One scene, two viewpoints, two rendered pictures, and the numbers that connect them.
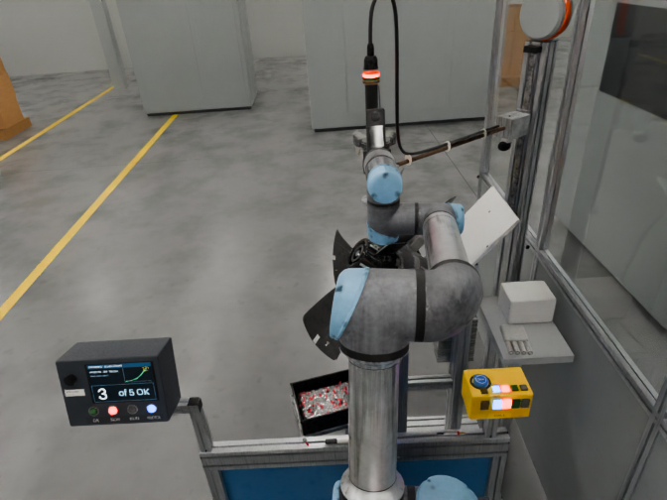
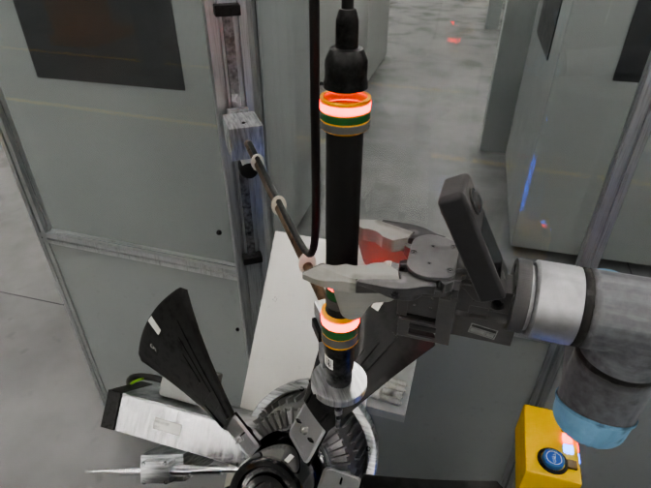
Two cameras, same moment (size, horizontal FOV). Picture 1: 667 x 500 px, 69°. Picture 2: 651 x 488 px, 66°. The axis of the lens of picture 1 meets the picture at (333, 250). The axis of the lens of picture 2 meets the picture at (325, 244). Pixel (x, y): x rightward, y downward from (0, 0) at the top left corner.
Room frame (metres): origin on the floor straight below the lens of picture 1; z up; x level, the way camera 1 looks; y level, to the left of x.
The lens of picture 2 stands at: (1.20, 0.28, 1.95)
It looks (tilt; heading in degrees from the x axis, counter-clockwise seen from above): 34 degrees down; 286
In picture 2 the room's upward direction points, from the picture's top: straight up
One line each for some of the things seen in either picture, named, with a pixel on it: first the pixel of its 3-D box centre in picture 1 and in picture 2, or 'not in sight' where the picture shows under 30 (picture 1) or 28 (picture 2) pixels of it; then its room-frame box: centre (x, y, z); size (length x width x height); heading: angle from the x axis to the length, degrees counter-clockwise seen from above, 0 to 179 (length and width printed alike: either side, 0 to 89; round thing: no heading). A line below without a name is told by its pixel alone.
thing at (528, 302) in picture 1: (524, 299); not in sight; (1.47, -0.71, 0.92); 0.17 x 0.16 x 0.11; 89
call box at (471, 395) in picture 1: (494, 394); (544, 455); (0.93, -0.41, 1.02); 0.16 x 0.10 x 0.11; 89
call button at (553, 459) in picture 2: (480, 381); (552, 459); (0.93, -0.37, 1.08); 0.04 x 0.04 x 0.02
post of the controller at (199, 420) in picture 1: (200, 425); not in sight; (0.95, 0.41, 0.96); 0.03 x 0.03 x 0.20; 89
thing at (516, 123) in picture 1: (513, 124); (242, 134); (1.64, -0.65, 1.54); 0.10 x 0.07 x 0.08; 124
